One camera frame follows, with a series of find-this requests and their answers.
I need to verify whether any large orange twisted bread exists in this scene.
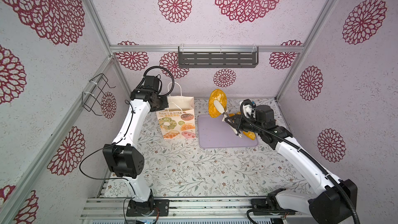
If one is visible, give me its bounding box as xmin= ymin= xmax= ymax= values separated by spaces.
xmin=208 ymin=89 xmax=227 ymax=118

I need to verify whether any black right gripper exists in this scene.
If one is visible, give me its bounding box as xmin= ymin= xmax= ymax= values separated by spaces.
xmin=225 ymin=114 xmax=264 ymax=136

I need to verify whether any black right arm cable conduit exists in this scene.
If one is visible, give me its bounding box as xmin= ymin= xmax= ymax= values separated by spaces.
xmin=239 ymin=99 xmax=361 ymax=224

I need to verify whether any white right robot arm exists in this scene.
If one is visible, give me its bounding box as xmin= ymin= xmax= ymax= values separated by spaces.
xmin=208 ymin=99 xmax=360 ymax=224

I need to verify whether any black wire wall basket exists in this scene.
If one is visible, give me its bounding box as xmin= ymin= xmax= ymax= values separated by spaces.
xmin=81 ymin=73 xmax=116 ymax=116

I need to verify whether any lavender cutting board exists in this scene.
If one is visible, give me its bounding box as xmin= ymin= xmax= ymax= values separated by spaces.
xmin=197 ymin=115 xmax=259 ymax=149

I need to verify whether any printed paper bakery bag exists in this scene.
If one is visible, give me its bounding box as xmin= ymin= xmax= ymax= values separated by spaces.
xmin=156 ymin=83 xmax=196 ymax=140

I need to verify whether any grey wall shelf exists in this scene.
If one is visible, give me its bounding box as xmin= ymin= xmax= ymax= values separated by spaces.
xmin=177 ymin=46 xmax=259 ymax=68

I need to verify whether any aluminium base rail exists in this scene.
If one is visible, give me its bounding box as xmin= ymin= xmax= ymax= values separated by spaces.
xmin=80 ymin=197 xmax=315 ymax=224

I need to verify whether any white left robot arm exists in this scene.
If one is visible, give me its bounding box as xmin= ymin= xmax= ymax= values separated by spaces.
xmin=102 ymin=75 xmax=167 ymax=216

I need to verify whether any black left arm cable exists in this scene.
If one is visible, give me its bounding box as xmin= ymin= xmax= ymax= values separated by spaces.
xmin=78 ymin=65 xmax=175 ymax=224

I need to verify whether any orange fake croissant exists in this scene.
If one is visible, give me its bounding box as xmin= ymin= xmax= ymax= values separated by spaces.
xmin=243 ymin=131 xmax=256 ymax=141

